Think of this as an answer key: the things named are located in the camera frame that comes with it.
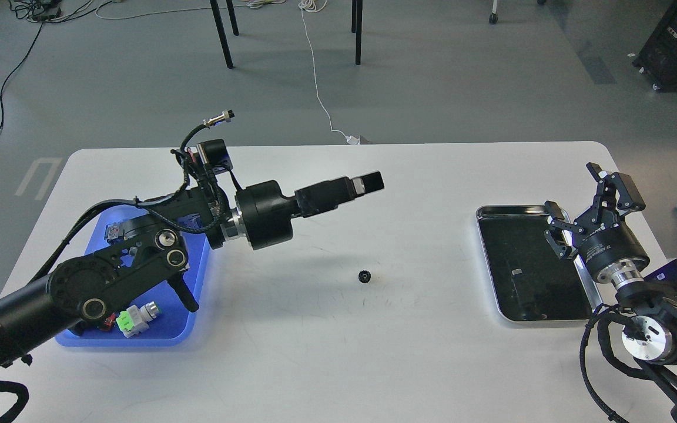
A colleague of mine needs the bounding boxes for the blue industrial part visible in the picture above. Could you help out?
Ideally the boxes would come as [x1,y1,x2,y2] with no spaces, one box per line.
[104,220,128,244]

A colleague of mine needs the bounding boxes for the white floor cable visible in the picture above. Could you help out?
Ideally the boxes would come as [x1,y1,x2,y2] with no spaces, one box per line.
[95,0,363,143]

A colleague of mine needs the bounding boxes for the white green connector part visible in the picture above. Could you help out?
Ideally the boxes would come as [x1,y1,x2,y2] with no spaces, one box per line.
[115,301,162,339]

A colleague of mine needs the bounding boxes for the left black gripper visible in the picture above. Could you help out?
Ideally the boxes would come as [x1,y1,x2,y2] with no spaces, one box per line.
[236,172,384,251]

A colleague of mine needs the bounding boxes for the black table legs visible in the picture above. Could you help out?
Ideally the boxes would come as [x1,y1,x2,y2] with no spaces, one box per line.
[209,0,364,69]

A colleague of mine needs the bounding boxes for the silver metal tray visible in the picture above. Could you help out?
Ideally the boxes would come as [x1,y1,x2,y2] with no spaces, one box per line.
[475,204,602,327]

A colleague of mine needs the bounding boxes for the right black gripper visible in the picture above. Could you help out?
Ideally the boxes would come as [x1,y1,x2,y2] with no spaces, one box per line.
[544,163,650,288]

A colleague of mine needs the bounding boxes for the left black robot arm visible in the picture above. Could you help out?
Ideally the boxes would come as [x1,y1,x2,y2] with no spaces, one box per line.
[0,110,384,422]

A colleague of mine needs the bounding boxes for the small black gear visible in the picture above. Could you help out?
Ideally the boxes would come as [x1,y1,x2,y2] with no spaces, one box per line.
[357,270,372,284]

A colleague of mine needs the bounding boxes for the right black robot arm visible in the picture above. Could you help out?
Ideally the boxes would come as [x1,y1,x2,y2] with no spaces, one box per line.
[544,163,677,422]

